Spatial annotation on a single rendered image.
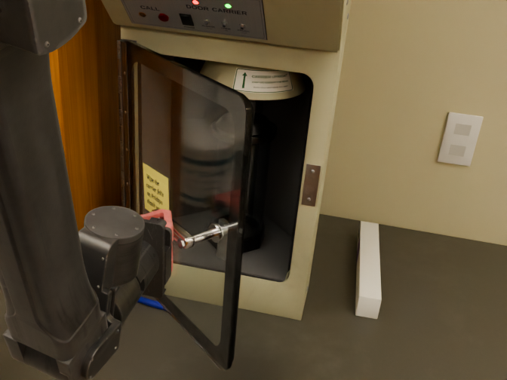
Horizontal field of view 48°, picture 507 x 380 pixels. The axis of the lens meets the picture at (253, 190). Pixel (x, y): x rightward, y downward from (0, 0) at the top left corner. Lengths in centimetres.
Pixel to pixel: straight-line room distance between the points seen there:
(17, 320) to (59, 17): 28
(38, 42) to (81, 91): 61
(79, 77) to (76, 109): 5
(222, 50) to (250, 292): 41
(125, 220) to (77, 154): 36
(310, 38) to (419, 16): 50
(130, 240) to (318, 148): 39
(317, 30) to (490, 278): 70
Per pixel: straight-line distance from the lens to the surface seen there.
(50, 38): 29
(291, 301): 99
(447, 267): 125
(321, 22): 73
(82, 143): 92
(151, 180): 85
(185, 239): 70
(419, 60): 125
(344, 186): 134
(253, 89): 86
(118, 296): 59
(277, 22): 75
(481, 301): 118
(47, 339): 50
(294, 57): 81
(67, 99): 86
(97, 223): 55
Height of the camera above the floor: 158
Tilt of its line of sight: 27 degrees down
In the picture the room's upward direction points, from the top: 5 degrees clockwise
